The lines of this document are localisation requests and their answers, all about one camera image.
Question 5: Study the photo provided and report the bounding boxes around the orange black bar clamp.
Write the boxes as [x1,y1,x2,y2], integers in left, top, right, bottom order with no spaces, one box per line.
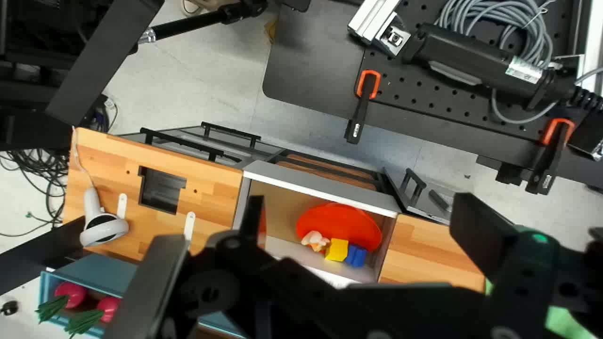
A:
[342,68,384,148]
[525,117,578,197]

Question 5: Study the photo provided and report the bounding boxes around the white VR controller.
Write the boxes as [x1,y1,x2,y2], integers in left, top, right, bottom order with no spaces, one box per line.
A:
[77,187,129,249]

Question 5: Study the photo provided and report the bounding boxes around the black perforated mounting board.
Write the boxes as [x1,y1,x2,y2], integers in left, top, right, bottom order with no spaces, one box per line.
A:
[346,0,603,191]

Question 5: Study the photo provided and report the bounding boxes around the black metal bracket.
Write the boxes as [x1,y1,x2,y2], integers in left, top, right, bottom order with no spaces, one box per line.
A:
[397,168,429,206]

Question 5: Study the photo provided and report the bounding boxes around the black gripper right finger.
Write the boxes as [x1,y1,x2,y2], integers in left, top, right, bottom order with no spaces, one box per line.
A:
[448,193,567,339]

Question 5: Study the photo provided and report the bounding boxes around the pink toy figure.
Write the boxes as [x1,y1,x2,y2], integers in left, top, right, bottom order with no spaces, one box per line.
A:
[299,229,329,255]

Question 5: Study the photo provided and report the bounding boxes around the grey cable bundle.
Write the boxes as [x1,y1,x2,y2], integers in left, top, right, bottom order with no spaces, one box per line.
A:
[431,0,567,65]

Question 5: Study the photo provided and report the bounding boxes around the red toy vegetable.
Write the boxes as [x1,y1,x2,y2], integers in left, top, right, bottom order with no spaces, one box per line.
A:
[54,281,86,311]
[96,296,120,326]

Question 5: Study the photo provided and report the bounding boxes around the black floor cables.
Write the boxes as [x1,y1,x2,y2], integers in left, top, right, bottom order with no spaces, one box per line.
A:
[0,148,71,242]

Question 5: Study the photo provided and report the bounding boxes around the black tripod pole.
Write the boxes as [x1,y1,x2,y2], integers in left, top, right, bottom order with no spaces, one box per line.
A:
[139,0,269,46]

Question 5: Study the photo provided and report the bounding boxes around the small white peg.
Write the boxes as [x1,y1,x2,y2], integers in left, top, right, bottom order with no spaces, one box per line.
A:
[114,193,129,223]
[182,212,197,244]

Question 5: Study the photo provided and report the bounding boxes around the yellow toy block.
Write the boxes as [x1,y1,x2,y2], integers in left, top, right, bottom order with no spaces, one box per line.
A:
[324,238,350,264]

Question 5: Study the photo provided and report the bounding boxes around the red plastic bowl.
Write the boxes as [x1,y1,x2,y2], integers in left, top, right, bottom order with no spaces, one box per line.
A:
[293,202,384,255]

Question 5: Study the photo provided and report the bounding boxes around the white sink basin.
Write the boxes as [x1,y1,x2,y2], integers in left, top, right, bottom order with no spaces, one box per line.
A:
[231,159,401,291]

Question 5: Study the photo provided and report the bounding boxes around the black flat panel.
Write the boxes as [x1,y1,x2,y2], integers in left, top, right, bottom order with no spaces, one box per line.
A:
[45,0,165,129]

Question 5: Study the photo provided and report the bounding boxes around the teal bin with toy plants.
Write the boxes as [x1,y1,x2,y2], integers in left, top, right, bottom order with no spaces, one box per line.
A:
[37,253,246,339]

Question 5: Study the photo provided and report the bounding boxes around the blue toy block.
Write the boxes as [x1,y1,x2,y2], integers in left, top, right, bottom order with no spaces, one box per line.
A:
[344,244,369,270]

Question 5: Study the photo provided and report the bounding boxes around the black wire rack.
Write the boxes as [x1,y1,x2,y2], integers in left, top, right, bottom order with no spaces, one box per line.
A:
[118,121,290,166]

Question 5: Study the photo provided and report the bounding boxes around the black camera with silver ring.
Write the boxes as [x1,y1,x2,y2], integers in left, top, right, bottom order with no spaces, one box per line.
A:
[401,23,576,106]

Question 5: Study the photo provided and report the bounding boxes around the wooden kitchen counter unit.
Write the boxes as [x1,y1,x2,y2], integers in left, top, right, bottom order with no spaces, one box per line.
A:
[62,127,487,294]

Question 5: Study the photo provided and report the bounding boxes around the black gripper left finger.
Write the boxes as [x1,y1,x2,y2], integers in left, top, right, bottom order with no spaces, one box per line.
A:
[103,234,192,339]

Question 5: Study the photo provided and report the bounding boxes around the aluminium extrusion bar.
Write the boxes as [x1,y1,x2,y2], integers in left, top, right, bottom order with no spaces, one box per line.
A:
[346,0,412,59]

